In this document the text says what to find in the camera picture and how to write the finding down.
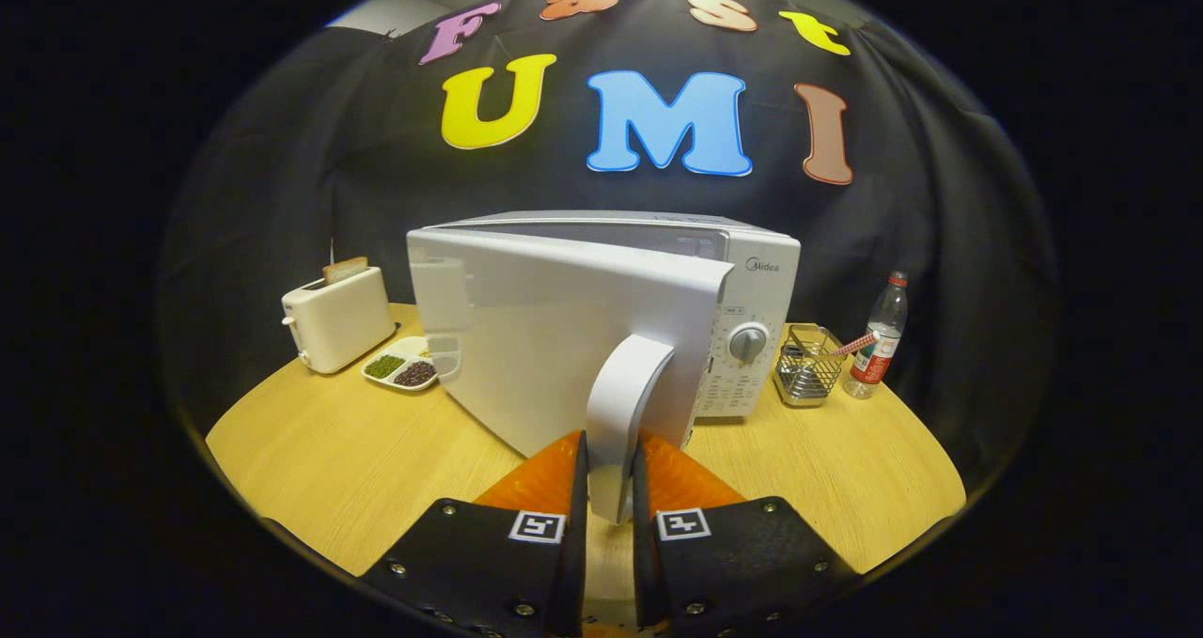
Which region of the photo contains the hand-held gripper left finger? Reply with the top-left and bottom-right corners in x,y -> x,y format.
362,431 -> 588,638

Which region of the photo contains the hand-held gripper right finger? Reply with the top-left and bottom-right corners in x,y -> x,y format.
632,431 -> 861,637

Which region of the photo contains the white microwave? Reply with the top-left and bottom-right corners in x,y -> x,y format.
406,210 -> 802,524

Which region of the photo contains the white divided dish with beans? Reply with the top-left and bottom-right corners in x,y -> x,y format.
362,335 -> 443,393

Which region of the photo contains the clear plastic bottle red label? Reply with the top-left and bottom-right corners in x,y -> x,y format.
843,272 -> 910,400

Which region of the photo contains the cream white toaster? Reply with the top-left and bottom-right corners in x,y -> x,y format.
281,266 -> 398,375

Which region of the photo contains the metal wire mesh holder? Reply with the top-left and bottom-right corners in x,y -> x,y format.
773,323 -> 847,408

